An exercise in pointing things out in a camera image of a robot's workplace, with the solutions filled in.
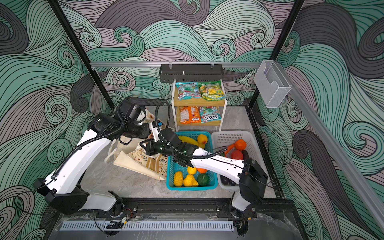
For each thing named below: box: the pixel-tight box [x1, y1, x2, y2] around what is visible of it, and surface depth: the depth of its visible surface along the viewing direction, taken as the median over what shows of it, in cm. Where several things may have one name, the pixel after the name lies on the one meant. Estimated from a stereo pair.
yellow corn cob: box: [174, 171, 184, 187], surface depth 81 cm
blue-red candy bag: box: [175, 81, 202, 101], surface depth 79 cm
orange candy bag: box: [180, 106, 201, 125], surface depth 94 cm
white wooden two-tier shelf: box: [171, 79, 228, 132], surface depth 79 cm
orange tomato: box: [234, 139, 247, 151], surface depth 94 cm
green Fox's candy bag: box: [199, 106, 222, 124], surface depth 93 cm
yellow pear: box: [183, 174, 199, 187], surface depth 80 cm
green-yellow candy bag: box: [198, 80, 226, 101], surface depth 80 cm
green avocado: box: [197, 173, 210, 187], surface depth 81 cm
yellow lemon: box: [187, 166, 197, 175], surface depth 83 cm
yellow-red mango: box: [197, 134, 208, 145], surface depth 91 cm
